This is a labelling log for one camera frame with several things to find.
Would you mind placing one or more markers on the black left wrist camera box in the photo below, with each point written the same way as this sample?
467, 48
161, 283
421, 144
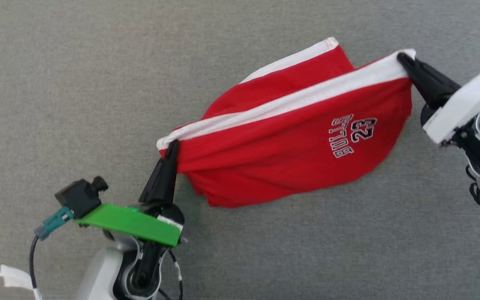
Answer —
79, 198

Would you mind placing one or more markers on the red and white basketball shorts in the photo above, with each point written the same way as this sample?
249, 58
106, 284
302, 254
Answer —
286, 141

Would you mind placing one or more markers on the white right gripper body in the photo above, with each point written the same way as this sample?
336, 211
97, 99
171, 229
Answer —
465, 104

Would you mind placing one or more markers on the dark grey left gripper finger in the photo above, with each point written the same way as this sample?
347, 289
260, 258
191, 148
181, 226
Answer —
174, 179
158, 183

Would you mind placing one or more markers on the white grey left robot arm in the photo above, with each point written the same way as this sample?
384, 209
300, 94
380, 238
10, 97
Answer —
102, 271

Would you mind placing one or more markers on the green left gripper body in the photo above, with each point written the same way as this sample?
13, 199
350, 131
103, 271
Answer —
131, 223

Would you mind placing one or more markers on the grey fabric sofa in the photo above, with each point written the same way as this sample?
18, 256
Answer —
77, 83

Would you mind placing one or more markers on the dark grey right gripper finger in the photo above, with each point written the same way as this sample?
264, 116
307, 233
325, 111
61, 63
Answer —
429, 93
429, 75

